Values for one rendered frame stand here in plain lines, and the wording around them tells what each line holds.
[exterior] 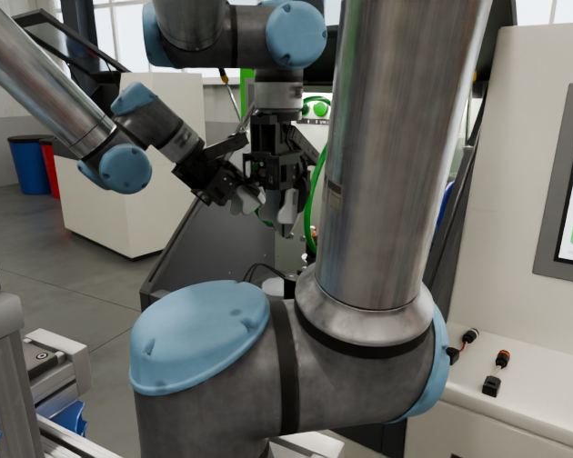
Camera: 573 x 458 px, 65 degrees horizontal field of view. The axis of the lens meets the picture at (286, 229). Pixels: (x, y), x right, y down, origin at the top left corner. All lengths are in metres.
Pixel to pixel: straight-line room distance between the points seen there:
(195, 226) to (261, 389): 0.90
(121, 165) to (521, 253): 0.73
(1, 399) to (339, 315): 0.33
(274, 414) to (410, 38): 0.28
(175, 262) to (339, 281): 0.90
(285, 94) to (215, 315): 0.41
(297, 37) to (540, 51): 0.55
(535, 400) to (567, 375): 0.11
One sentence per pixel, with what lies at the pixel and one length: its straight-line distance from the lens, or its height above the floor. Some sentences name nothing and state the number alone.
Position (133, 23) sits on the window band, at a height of 2.26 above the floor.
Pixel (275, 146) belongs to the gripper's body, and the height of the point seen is 1.35.
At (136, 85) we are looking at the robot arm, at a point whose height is 1.44.
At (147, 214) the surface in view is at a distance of 3.97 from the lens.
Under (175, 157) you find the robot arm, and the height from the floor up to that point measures 1.31.
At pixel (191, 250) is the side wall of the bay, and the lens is 1.24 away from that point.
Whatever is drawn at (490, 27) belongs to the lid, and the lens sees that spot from 1.07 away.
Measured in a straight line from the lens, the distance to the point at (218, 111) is 6.10.
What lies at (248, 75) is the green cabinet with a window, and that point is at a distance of 4.17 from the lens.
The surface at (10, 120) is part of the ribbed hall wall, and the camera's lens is 8.09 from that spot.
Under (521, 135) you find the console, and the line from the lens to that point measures 0.97.
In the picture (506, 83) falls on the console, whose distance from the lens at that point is 1.00.
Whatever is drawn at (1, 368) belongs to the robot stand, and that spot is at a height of 1.19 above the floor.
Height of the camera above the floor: 1.44
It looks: 18 degrees down
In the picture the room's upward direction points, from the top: straight up
